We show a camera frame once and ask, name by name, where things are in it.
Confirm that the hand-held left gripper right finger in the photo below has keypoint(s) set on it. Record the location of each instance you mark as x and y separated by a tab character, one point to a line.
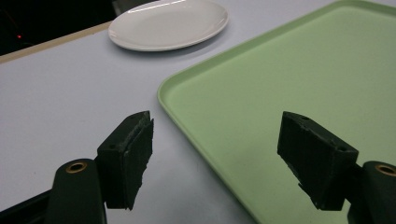
314	155

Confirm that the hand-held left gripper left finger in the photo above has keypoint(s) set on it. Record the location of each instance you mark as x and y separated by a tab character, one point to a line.
124	161

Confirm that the light green tray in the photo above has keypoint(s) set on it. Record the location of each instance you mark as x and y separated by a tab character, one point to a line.
280	102

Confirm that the white oval plate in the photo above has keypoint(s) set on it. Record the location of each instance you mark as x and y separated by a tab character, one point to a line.
168	25

